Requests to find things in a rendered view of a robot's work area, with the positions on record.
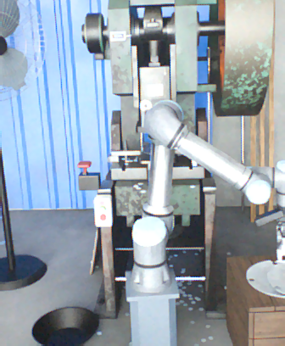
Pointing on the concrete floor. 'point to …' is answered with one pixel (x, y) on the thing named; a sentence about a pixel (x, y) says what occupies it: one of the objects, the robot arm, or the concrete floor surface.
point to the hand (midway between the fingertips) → (279, 254)
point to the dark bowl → (65, 327)
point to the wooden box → (252, 307)
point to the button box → (103, 213)
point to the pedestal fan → (34, 269)
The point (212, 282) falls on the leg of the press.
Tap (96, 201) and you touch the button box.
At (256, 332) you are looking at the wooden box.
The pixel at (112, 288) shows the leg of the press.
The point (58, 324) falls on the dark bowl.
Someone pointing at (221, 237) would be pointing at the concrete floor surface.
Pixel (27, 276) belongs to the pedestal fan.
